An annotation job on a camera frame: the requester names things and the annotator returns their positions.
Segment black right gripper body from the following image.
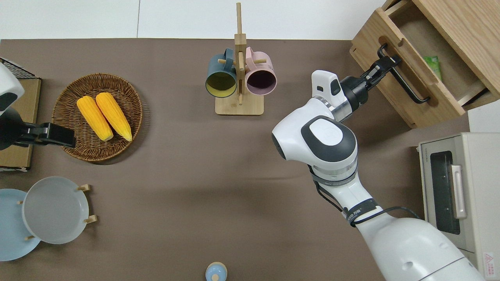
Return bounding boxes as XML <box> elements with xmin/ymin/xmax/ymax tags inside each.
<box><xmin>361</xmin><ymin>62</ymin><xmax>391</xmax><ymax>89</ymax></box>

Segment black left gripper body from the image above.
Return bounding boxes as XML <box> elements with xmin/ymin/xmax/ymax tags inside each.
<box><xmin>23</xmin><ymin>123</ymin><xmax>64</xmax><ymax>146</ymax></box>

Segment wooden drawer with handle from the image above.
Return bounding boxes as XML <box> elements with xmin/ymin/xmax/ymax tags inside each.
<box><xmin>350</xmin><ymin>0</ymin><xmax>489</xmax><ymax>124</ymax></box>

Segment black drawer handle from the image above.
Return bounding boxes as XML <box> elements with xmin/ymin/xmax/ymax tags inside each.
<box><xmin>377</xmin><ymin>44</ymin><xmax>430</xmax><ymax>104</ymax></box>

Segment wooden drawer with slot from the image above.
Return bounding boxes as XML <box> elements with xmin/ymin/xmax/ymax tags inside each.
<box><xmin>350</xmin><ymin>41</ymin><xmax>416</xmax><ymax>128</ymax></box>

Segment yellow corn cob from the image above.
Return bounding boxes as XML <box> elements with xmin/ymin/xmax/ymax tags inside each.
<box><xmin>77</xmin><ymin>96</ymin><xmax>114</xmax><ymax>142</ymax></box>
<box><xmin>96</xmin><ymin>92</ymin><xmax>133</xmax><ymax>142</ymax></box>

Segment round wicker basket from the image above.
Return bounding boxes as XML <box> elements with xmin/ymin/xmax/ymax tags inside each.
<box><xmin>52</xmin><ymin>73</ymin><xmax>143</xmax><ymax>162</ymax></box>

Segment green packet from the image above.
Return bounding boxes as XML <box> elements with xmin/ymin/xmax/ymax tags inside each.
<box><xmin>424</xmin><ymin>56</ymin><xmax>442</xmax><ymax>81</ymax></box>

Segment grey plate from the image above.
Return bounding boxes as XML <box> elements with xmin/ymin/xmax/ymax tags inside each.
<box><xmin>21</xmin><ymin>176</ymin><xmax>89</xmax><ymax>245</ymax></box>

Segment wooden plate rack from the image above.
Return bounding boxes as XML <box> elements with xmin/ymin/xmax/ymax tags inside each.
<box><xmin>17</xmin><ymin>183</ymin><xmax>98</xmax><ymax>241</ymax></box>

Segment wooden cabinet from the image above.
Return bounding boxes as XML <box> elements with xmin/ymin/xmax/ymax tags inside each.
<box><xmin>350</xmin><ymin>0</ymin><xmax>500</xmax><ymax>129</ymax></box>

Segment light blue plate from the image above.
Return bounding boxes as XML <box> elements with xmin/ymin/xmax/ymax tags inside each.
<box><xmin>0</xmin><ymin>189</ymin><xmax>41</xmax><ymax>261</ymax></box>

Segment pink mug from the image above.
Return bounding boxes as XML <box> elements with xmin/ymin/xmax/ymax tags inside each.
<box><xmin>245</xmin><ymin>47</ymin><xmax>277</xmax><ymax>96</ymax></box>

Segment brown table mat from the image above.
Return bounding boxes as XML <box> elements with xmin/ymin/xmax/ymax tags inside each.
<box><xmin>0</xmin><ymin>38</ymin><xmax>471</xmax><ymax>281</ymax></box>

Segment cream toaster oven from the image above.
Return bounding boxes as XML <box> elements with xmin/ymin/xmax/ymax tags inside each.
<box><xmin>418</xmin><ymin>133</ymin><xmax>500</xmax><ymax>279</ymax></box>

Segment wooden mug tree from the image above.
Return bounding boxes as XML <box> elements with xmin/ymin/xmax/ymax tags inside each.
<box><xmin>215</xmin><ymin>2</ymin><xmax>264</xmax><ymax>116</ymax></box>

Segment dark blue mug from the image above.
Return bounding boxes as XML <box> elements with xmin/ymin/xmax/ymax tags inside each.
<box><xmin>205</xmin><ymin>48</ymin><xmax>238</xmax><ymax>98</ymax></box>

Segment black wire basket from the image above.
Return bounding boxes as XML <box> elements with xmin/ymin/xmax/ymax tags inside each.
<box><xmin>0</xmin><ymin>57</ymin><xmax>36</xmax><ymax>79</ymax></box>

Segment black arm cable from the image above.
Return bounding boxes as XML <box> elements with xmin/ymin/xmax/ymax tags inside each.
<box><xmin>312</xmin><ymin>167</ymin><xmax>423</xmax><ymax>228</ymax></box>

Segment oven door handle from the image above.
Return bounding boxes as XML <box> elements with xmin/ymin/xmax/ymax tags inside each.
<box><xmin>451</xmin><ymin>165</ymin><xmax>468</xmax><ymax>219</ymax></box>

